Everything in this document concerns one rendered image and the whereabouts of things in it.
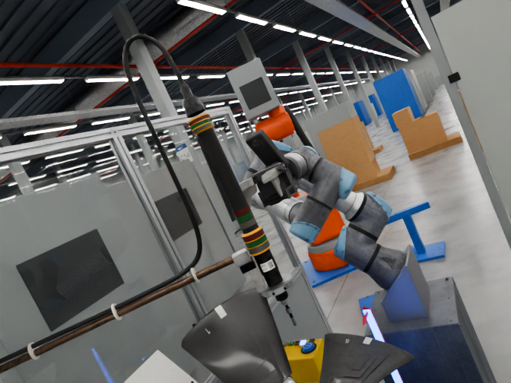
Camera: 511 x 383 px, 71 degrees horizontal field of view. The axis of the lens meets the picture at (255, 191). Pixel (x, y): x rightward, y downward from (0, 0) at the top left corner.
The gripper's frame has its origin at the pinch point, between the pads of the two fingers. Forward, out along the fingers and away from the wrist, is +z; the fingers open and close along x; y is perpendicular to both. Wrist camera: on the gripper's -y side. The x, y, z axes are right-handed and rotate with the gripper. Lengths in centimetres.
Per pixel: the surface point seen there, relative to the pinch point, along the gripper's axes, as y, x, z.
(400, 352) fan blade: 54, -9, -17
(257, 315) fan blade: 28.7, 12.0, 0.2
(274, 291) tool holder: 20.0, -1.5, 8.3
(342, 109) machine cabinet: -19, 249, -1013
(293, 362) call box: 61, 29, -26
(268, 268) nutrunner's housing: 16.0, -1.0, 6.6
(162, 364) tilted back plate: 34, 41, 8
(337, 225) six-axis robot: 115, 130, -345
